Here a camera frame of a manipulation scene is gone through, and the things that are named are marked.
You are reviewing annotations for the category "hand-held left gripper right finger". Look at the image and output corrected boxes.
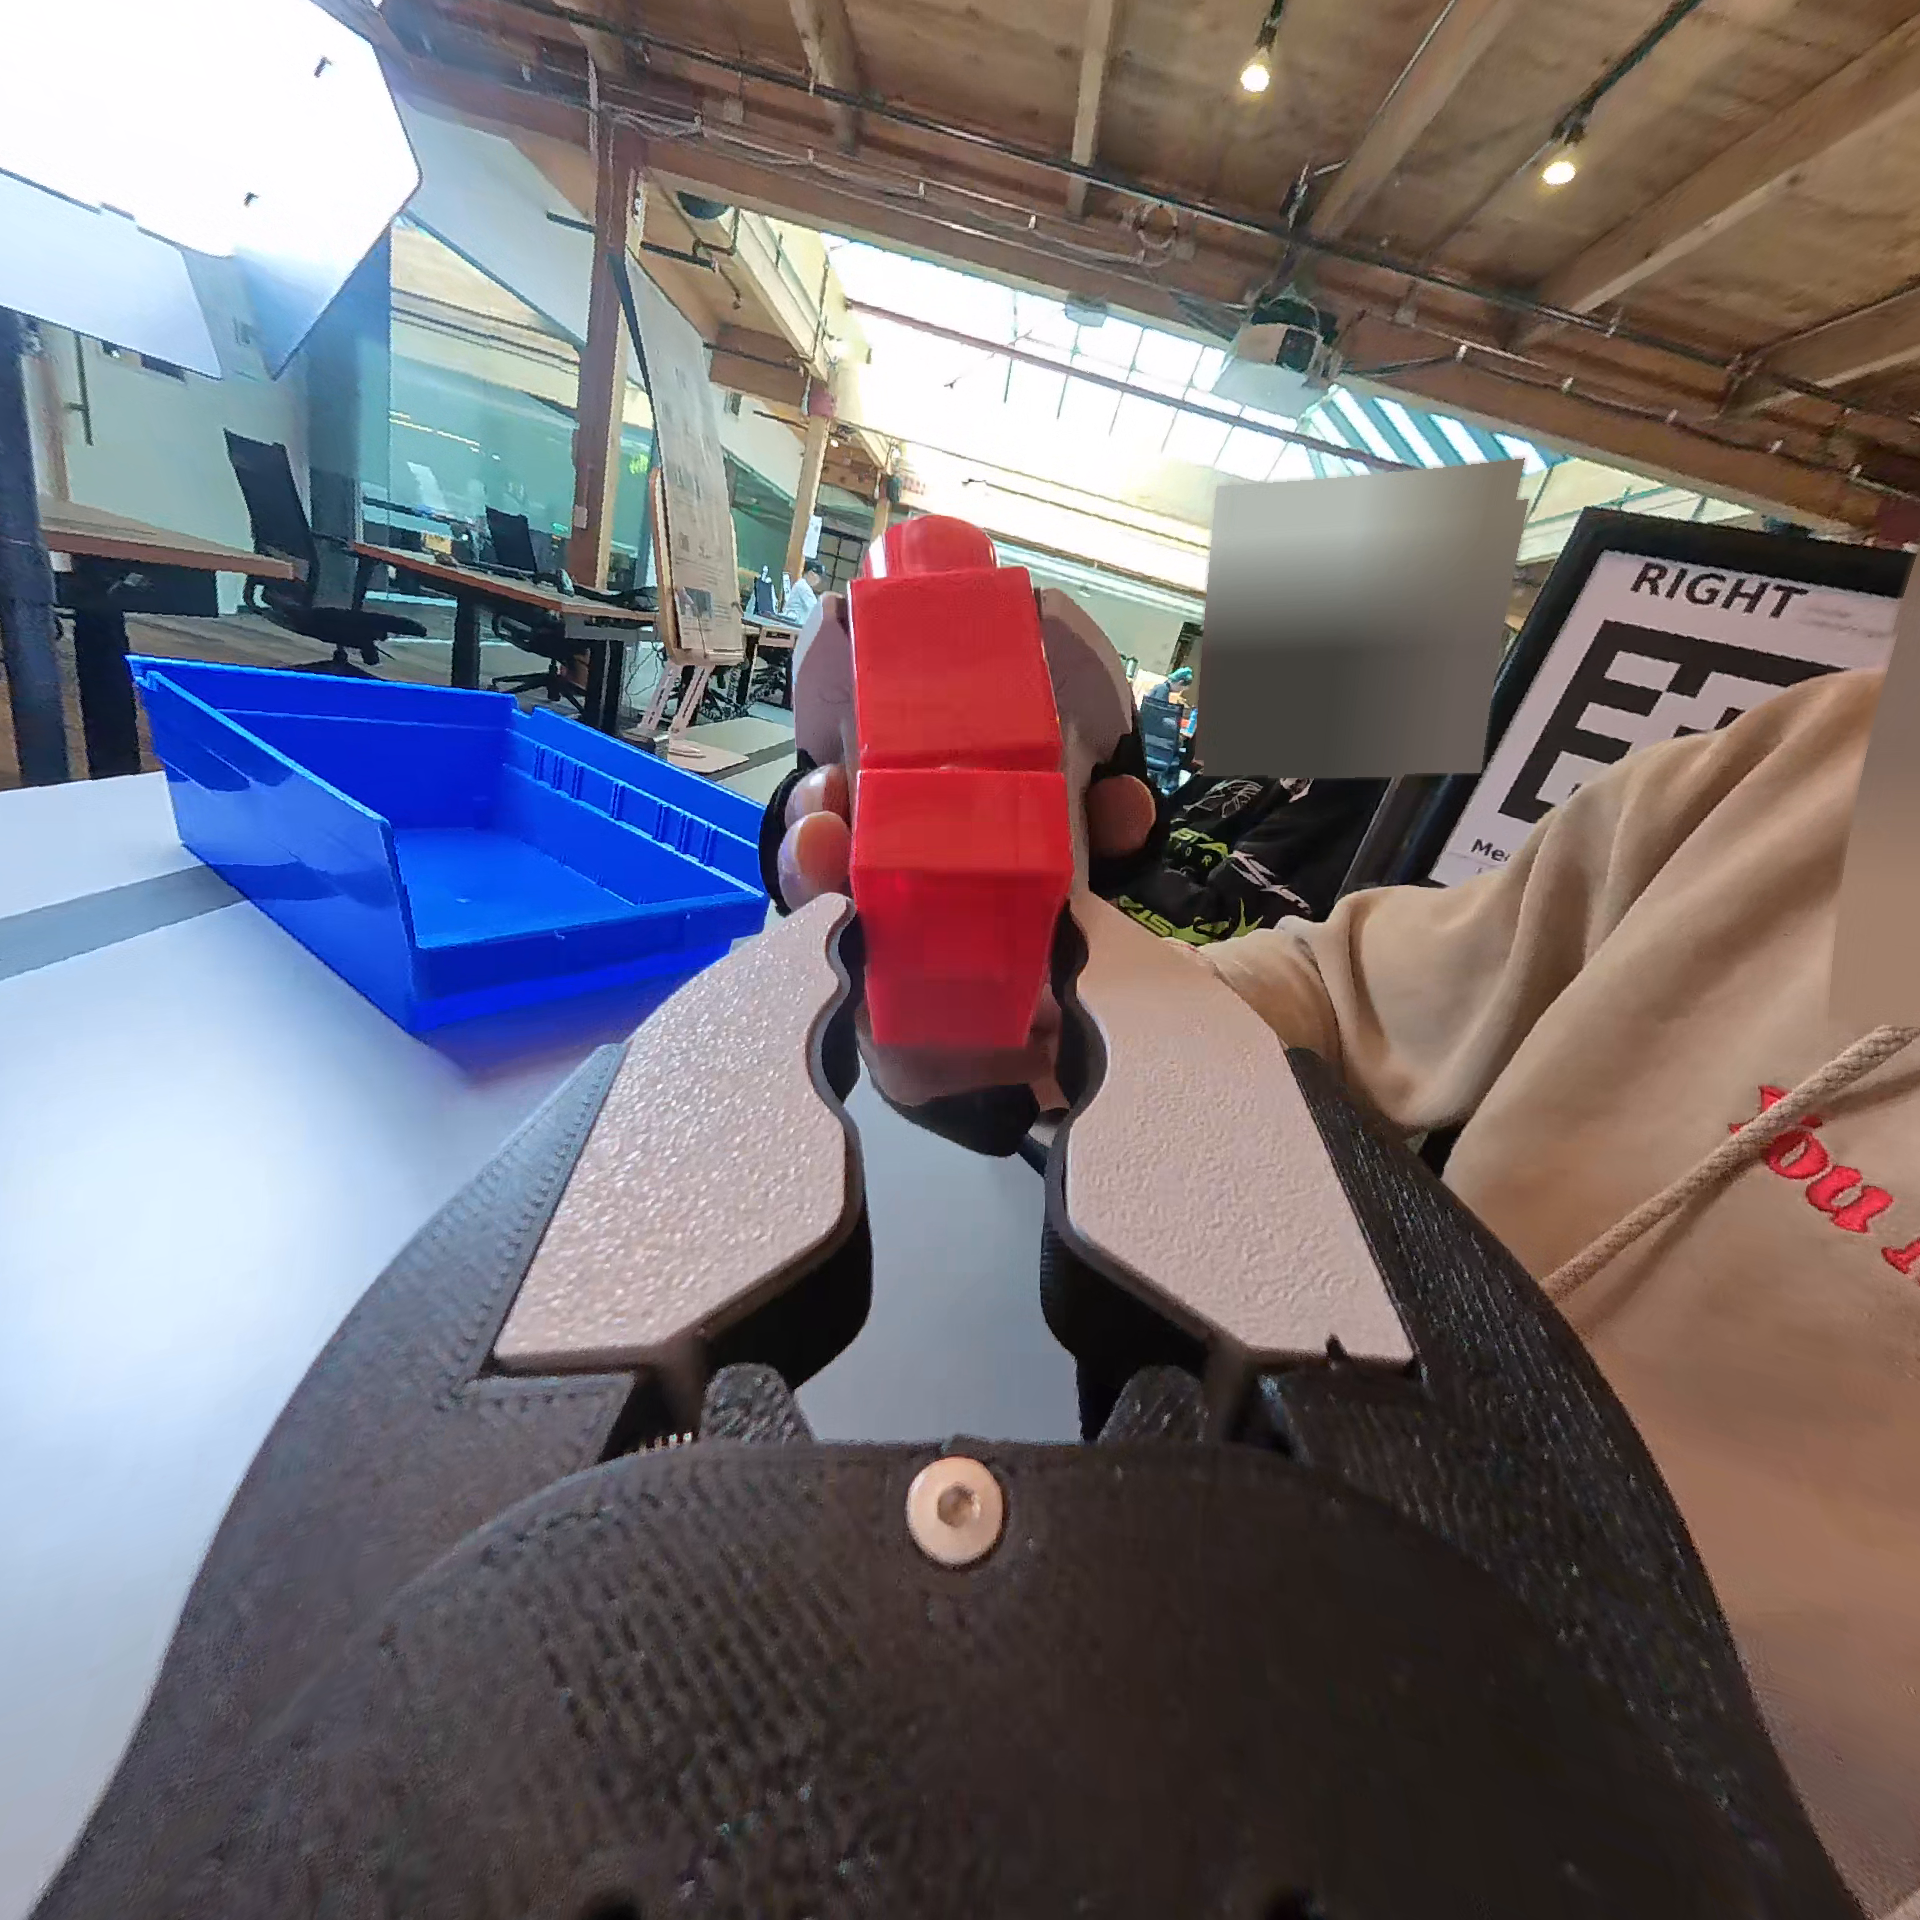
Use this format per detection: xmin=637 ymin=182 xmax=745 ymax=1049
xmin=1043 ymin=894 xmax=1419 ymax=1443

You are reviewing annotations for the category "black tripod pole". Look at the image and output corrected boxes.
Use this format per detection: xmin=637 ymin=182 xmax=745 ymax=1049
xmin=0 ymin=306 xmax=74 ymax=788

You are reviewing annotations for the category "red two-stud mega block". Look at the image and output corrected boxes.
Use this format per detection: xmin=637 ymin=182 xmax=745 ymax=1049
xmin=848 ymin=767 xmax=1076 ymax=1056

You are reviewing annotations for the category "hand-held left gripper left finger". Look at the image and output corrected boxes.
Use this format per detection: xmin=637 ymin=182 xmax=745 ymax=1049
xmin=489 ymin=894 xmax=875 ymax=1443

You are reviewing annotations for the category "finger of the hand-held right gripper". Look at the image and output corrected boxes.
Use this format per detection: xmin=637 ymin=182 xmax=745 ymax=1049
xmin=792 ymin=590 xmax=867 ymax=782
xmin=1036 ymin=588 xmax=1142 ymax=782

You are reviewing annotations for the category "grey tripod plate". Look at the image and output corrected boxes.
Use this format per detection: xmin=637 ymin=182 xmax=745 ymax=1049
xmin=0 ymin=0 xmax=424 ymax=384

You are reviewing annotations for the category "black garment green print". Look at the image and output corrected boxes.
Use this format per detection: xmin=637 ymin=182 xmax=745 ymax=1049
xmin=1117 ymin=774 xmax=1390 ymax=946

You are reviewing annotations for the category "wooden easel board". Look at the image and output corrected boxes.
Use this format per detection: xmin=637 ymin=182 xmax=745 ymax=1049
xmin=621 ymin=247 xmax=753 ymax=753

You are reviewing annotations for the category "black office chair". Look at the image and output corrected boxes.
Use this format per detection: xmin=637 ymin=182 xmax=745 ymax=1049
xmin=225 ymin=428 xmax=429 ymax=678

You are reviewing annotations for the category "wooden desk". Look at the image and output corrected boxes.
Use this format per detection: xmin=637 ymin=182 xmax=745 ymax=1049
xmin=346 ymin=539 xmax=662 ymax=736
xmin=37 ymin=504 xmax=302 ymax=782

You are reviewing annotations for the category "blue plastic bin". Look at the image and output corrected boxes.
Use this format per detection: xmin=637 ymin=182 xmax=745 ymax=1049
xmin=126 ymin=655 xmax=774 ymax=1038

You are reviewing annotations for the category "framed black white sign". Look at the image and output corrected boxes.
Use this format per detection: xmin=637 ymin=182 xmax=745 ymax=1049
xmin=1424 ymin=507 xmax=1920 ymax=889

